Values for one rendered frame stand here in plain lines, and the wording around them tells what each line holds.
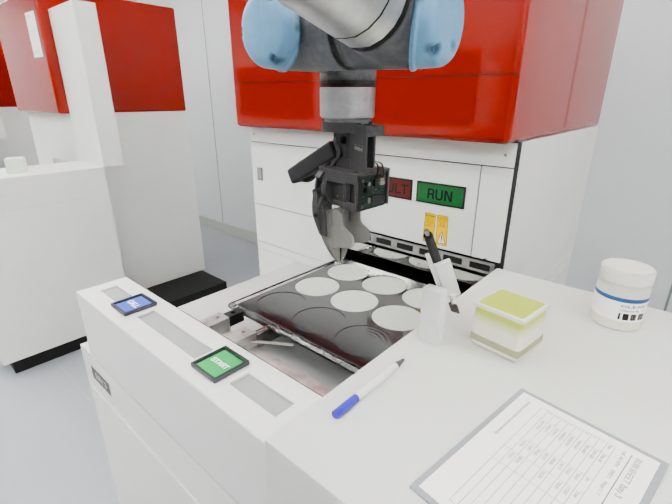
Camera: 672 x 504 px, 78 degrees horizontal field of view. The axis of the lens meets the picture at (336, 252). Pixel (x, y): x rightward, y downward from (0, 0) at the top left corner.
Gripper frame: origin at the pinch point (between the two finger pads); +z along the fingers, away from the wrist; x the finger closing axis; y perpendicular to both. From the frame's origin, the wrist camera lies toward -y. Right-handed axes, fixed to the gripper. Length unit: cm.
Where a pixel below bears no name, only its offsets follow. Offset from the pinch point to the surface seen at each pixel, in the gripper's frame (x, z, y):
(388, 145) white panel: 35.7, -11.9, -18.3
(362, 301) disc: 15.2, 17.3, -7.2
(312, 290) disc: 11.4, 17.5, -18.6
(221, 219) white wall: 165, 101, -330
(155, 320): -22.2, 11.5, -19.7
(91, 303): -27.9, 11.3, -33.0
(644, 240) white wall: 186, 40, 17
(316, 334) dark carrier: -0.3, 17.2, -4.5
